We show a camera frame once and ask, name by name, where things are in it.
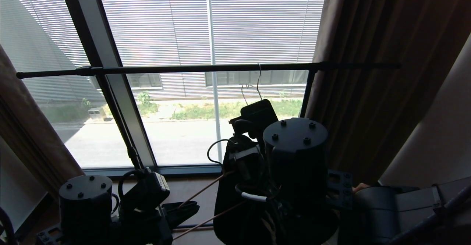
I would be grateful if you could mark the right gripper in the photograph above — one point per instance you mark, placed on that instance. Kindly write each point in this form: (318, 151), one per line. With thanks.
(246, 164)

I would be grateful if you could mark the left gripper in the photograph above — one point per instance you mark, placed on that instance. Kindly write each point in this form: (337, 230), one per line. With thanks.
(143, 230)

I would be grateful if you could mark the black garment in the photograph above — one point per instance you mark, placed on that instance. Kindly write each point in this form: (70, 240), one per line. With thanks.
(228, 208)

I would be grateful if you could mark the pink clothes hanger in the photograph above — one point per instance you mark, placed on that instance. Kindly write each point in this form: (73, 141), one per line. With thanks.
(206, 190)
(259, 79)

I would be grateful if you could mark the black clothes rack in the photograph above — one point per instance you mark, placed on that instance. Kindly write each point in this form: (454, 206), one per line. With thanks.
(184, 68)

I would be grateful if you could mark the window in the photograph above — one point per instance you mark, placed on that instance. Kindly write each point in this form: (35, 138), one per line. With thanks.
(184, 170)

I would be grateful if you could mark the brown curtain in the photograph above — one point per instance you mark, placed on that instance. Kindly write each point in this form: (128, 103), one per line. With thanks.
(368, 35)
(22, 127)

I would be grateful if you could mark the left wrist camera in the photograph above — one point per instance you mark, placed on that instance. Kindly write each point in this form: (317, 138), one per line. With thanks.
(154, 190)

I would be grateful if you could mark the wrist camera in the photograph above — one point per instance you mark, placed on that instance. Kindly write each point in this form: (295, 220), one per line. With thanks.
(257, 114)
(154, 190)

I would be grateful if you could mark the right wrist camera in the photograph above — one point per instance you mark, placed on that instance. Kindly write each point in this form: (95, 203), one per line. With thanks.
(257, 114)

